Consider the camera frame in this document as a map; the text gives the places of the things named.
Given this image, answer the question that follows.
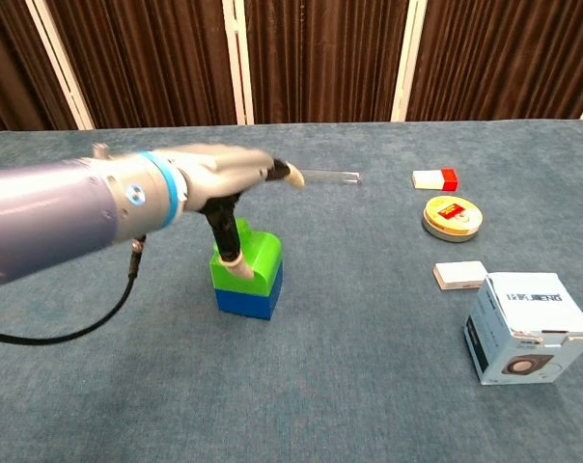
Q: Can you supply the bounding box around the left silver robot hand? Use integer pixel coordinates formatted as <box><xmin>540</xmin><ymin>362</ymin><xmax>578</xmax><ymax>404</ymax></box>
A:
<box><xmin>152</xmin><ymin>145</ymin><xmax>306</xmax><ymax>280</ymax></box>

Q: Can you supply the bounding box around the green toy brick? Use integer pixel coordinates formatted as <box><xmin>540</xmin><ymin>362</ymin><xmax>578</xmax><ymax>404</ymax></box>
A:
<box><xmin>208</xmin><ymin>218</ymin><xmax>284</xmax><ymax>295</ymax></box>

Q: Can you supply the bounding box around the blue toy brick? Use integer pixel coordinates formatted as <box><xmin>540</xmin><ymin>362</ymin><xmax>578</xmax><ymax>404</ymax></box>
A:
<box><xmin>214</xmin><ymin>262</ymin><xmax>284</xmax><ymax>321</ymax></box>

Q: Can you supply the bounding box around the clear plastic tube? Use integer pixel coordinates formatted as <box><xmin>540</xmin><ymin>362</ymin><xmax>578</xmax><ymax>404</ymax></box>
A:
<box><xmin>298</xmin><ymin>168</ymin><xmax>364</xmax><ymax>186</ymax></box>

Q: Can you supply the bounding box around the brown curtain panel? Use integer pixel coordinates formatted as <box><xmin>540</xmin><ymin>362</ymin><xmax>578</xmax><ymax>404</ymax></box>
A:
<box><xmin>243</xmin><ymin>0</ymin><xmax>410</xmax><ymax>125</ymax></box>
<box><xmin>405</xmin><ymin>0</ymin><xmax>583</xmax><ymax>123</ymax></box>
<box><xmin>0</xmin><ymin>0</ymin><xmax>78</xmax><ymax>136</ymax></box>
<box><xmin>46</xmin><ymin>0</ymin><xmax>238</xmax><ymax>129</ymax></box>

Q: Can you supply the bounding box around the red and white eraser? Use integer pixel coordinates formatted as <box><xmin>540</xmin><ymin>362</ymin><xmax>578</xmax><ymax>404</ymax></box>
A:
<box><xmin>411</xmin><ymin>168</ymin><xmax>459</xmax><ymax>193</ymax></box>

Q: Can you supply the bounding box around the round yellow tape tin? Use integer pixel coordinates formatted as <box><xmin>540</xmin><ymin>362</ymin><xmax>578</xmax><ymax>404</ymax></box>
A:
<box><xmin>421</xmin><ymin>195</ymin><xmax>485</xmax><ymax>243</ymax></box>

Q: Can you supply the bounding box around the small white box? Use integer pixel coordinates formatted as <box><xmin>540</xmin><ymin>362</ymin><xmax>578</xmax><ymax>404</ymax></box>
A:
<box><xmin>432</xmin><ymin>260</ymin><xmax>488</xmax><ymax>293</ymax></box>

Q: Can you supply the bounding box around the light blue speaker carton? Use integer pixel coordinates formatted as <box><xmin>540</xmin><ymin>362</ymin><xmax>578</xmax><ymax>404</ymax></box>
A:
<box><xmin>462</xmin><ymin>271</ymin><xmax>583</xmax><ymax>387</ymax></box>

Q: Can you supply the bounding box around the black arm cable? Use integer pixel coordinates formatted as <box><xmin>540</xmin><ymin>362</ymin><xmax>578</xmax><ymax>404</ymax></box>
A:
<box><xmin>0</xmin><ymin>235</ymin><xmax>147</xmax><ymax>346</ymax></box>

